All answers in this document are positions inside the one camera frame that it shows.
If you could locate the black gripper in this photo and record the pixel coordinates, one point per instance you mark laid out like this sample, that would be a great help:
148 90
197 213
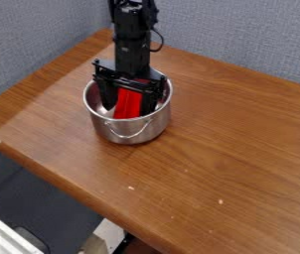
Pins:
129 71

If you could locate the red block object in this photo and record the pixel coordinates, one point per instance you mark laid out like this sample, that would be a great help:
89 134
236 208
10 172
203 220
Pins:
128 107

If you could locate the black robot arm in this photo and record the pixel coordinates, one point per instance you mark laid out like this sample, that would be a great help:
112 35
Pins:
135 19

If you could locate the silver metal pot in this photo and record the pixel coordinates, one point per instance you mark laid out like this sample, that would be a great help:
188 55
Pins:
135 130

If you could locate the white box under table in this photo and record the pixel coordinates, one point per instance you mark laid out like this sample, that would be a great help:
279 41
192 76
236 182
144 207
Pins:
15 243

